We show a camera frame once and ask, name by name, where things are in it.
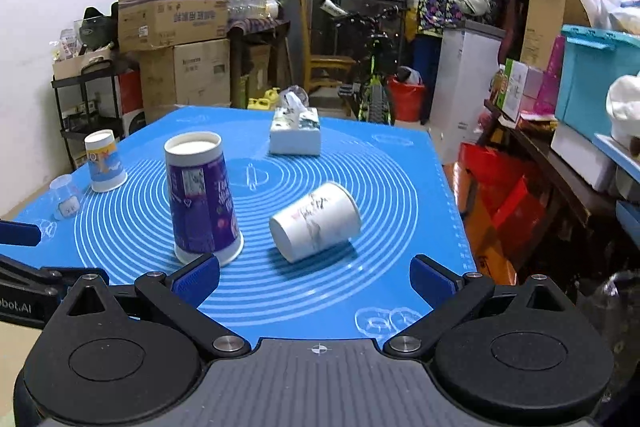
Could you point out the tall brown cardboard box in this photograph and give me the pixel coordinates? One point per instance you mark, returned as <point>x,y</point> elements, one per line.
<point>545,17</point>

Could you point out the white tissue box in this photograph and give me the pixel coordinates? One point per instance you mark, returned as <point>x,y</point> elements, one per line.
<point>295,138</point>

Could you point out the small open cardboard box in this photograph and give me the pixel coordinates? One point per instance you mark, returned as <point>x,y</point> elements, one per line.
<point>75,66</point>

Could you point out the printed cardboard box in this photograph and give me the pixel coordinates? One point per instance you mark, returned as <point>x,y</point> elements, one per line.
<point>170,22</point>

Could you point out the red shopping bag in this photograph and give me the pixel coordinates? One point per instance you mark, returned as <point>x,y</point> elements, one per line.
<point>500,192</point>

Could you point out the tall purple cup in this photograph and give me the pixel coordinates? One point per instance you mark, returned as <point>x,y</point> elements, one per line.
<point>200,207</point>

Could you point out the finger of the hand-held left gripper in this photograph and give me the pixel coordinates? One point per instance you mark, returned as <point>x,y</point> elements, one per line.
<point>20,233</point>
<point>30,273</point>

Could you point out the yellow plastic jug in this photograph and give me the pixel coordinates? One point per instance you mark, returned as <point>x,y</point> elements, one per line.
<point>262,101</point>

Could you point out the plain brown cardboard box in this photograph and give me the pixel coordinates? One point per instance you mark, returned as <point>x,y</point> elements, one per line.
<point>200,72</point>

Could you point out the dark green bag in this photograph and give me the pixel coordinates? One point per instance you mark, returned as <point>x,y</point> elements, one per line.
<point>97,29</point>

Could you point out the blue silicone baking mat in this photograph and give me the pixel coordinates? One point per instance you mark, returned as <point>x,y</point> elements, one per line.
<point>360,167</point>

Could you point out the red bucket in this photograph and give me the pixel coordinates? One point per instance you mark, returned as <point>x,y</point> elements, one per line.
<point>407,99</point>

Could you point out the white paper cup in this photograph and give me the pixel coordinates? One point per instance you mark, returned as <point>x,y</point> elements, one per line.
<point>312,227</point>

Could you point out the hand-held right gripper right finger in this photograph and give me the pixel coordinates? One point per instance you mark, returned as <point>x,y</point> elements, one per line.
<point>430,278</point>

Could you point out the pink carton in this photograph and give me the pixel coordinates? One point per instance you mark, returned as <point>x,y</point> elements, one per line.
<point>550,77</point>

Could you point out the white foam box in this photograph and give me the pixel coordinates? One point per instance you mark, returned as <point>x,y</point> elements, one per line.
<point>582,157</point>

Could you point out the white cloth bundle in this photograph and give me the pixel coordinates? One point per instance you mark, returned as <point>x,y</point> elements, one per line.
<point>624,107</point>

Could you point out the dark wooden side table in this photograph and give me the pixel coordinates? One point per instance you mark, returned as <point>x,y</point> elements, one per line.
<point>560,192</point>

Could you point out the green black bicycle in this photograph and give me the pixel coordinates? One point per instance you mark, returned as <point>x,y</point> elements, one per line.
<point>375,82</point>

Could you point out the teal plastic storage bin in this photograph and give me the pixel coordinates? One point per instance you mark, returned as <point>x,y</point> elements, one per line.
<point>585,82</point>

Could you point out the white chest freezer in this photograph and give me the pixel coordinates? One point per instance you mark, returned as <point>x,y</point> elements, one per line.
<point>465,82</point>

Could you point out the wooden chair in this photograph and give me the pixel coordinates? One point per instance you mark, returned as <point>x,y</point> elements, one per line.
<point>320,64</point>

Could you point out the black metal shelf rack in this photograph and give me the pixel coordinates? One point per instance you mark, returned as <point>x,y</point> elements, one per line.
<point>95,127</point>

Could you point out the floral clothing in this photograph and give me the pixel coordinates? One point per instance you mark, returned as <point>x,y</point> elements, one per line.
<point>437,4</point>

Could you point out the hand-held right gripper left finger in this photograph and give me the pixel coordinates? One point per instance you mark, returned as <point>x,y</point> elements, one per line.
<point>196,278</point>

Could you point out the white green carton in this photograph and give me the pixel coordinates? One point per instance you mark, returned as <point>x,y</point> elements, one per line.
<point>514,92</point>

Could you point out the small printed paper cup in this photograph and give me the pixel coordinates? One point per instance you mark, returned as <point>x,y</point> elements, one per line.
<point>106,167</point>

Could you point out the clear plastic cup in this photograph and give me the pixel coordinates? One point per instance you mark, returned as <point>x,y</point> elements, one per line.
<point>65,199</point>

